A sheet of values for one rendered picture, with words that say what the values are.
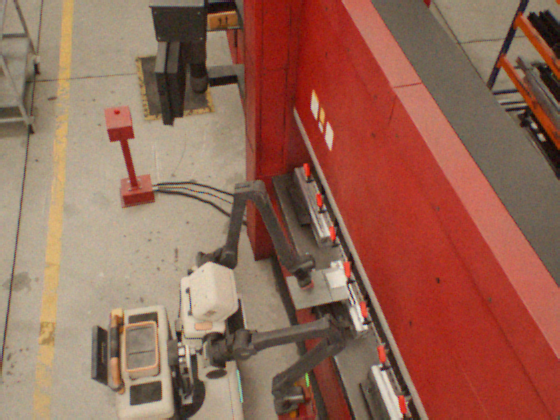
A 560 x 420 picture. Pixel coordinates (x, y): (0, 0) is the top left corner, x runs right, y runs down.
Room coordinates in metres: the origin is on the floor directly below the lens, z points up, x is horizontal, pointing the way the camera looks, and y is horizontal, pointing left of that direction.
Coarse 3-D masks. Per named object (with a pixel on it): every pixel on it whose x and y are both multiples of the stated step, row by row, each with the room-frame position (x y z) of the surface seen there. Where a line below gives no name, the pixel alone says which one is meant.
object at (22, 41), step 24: (0, 0) 3.98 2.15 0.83; (0, 24) 3.68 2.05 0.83; (24, 24) 4.22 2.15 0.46; (0, 48) 4.06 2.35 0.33; (24, 48) 4.07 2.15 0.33; (0, 72) 3.75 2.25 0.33; (24, 72) 3.73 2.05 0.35; (0, 96) 3.46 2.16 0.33; (0, 120) 3.33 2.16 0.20; (24, 120) 3.36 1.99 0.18
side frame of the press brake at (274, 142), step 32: (256, 0) 2.24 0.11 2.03; (288, 0) 2.29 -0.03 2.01; (256, 32) 2.24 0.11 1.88; (288, 32) 2.29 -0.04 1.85; (256, 64) 2.24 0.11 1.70; (288, 64) 2.29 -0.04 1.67; (256, 96) 2.25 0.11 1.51; (288, 96) 2.29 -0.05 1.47; (256, 128) 2.25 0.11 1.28; (288, 128) 2.30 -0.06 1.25; (256, 160) 2.25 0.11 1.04; (288, 160) 2.30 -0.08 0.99; (256, 224) 2.25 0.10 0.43; (256, 256) 2.25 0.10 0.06
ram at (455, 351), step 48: (336, 48) 1.87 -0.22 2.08; (336, 96) 1.81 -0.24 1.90; (336, 144) 1.74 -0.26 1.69; (384, 144) 1.39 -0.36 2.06; (336, 192) 1.67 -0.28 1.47; (384, 192) 1.31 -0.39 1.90; (384, 240) 1.24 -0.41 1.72; (432, 240) 1.02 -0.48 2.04; (384, 288) 1.15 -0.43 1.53; (432, 288) 0.94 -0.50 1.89; (432, 336) 0.86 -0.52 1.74; (480, 336) 0.72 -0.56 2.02; (432, 384) 0.77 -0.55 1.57; (480, 384) 0.65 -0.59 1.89; (528, 384) 0.56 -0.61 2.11
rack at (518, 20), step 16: (528, 0) 3.75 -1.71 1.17; (512, 32) 3.74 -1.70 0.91; (528, 32) 3.58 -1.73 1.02; (544, 48) 3.37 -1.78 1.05; (496, 64) 3.78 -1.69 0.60; (512, 64) 3.65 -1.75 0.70; (544, 64) 3.68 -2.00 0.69; (512, 80) 3.53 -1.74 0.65; (528, 96) 3.30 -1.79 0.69; (528, 112) 3.86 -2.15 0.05; (544, 112) 3.12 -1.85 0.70; (544, 128) 3.03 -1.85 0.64
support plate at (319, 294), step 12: (312, 276) 1.52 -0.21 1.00; (324, 276) 1.52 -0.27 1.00; (300, 288) 1.45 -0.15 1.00; (312, 288) 1.45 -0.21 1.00; (324, 288) 1.45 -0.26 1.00; (336, 288) 1.46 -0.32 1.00; (300, 300) 1.38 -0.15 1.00; (312, 300) 1.39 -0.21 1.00; (324, 300) 1.39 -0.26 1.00; (336, 300) 1.39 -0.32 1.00
